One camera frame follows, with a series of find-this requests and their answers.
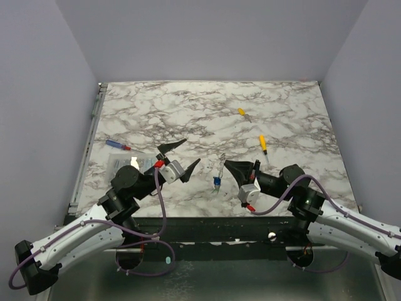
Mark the blue key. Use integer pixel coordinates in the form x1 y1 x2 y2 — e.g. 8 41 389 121
214 177 221 186

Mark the yellow handled screwdriver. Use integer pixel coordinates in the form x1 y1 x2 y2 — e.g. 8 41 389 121
237 108 252 123

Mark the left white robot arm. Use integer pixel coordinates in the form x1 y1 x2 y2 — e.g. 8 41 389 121
11 140 200 295

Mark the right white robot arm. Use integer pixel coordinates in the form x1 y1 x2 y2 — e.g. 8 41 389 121
224 160 400 279

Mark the clear plastic screw box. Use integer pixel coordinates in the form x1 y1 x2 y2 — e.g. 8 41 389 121
105 152 156 183

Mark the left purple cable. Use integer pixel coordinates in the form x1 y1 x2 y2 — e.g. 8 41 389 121
8 159 176 290

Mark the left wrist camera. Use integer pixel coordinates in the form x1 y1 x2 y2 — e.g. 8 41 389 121
159 160 185 184

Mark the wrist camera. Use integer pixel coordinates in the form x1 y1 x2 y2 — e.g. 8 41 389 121
159 160 185 184
237 182 261 206

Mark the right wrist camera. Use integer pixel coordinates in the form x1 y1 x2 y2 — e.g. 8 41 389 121
237 182 261 206

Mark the orange handled screwdriver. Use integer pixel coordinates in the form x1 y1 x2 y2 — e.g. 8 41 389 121
259 135 269 165

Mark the black mounting rail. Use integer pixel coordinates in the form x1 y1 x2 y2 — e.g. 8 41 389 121
102 214 326 261

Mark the blue handled screwdriver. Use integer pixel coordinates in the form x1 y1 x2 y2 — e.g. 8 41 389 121
105 139 131 151

